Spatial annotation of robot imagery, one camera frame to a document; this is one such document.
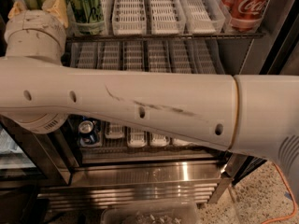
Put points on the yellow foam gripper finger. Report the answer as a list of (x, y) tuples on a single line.
[(57, 8), (18, 7)]

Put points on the shelf tray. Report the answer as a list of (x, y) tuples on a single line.
[(114, 131), (180, 143), (158, 57), (179, 56), (166, 17), (109, 56), (207, 58), (203, 16), (129, 17), (83, 55), (158, 140), (136, 138), (133, 56)]

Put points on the front red cola can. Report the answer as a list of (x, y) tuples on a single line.
[(246, 14)]

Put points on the open right fridge door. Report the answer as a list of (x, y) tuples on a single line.
[(274, 47)]

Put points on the fridge base grille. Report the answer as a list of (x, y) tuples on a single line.
[(112, 186)]

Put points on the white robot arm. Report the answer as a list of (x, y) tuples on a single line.
[(38, 93)]

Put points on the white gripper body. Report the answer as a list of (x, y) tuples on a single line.
[(33, 22)]

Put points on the left glass fridge door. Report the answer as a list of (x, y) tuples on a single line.
[(43, 160)]

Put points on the clear plastic bin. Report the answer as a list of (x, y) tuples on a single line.
[(166, 212)]

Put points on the rear blue soda can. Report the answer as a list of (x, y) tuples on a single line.
[(88, 119)]

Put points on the right green can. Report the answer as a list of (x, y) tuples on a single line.
[(89, 16)]

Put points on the top wire shelf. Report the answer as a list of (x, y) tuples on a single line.
[(119, 38)]

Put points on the front blue soda can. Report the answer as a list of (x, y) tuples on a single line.
[(87, 133)]

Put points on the wire shelf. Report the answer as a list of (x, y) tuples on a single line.
[(119, 38), (121, 147)]

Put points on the blue soda can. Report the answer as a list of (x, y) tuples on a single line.
[(87, 133), (88, 119)]

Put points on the bottom wire shelf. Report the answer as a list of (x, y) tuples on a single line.
[(121, 147)]

